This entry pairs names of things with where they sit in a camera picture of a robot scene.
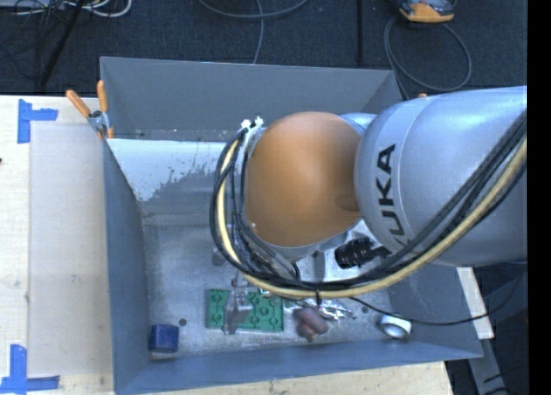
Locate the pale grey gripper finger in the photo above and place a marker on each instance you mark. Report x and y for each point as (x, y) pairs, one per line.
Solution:
(236, 316)
(239, 285)

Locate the green studded flat plate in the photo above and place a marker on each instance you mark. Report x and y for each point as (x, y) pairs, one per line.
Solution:
(267, 313)

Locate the pink-brown toy sausage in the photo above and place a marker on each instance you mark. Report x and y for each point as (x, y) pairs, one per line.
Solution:
(311, 323)

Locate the crumpled silver foil piece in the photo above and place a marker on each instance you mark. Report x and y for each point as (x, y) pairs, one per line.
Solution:
(336, 310)

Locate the blue cup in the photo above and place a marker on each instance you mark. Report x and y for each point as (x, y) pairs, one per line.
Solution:
(164, 338)

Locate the grey metal bin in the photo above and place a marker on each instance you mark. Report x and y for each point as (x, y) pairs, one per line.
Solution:
(215, 92)

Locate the black cylinder on white bracket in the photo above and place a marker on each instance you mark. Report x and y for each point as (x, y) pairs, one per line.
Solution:
(355, 252)

